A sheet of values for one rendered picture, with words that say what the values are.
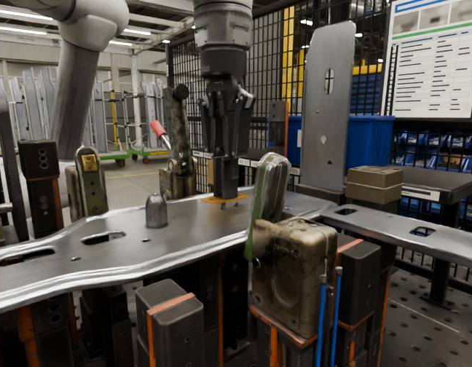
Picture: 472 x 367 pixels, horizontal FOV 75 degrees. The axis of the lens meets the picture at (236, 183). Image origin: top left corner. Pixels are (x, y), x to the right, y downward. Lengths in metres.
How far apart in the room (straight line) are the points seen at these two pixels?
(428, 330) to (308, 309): 0.54
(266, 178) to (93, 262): 0.22
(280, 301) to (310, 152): 0.43
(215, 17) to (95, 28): 0.57
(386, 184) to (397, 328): 0.35
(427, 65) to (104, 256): 0.82
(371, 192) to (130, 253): 0.44
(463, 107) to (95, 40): 0.95
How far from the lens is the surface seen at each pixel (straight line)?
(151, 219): 0.47
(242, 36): 0.51
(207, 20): 0.50
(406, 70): 0.94
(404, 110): 0.93
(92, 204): 0.59
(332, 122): 0.69
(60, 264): 0.40
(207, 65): 0.50
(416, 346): 0.81
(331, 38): 0.72
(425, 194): 0.69
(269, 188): 0.35
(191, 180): 0.65
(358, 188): 0.64
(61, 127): 1.12
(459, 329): 0.90
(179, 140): 0.64
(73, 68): 1.06
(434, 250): 0.46
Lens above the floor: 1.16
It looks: 13 degrees down
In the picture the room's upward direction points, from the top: straight up
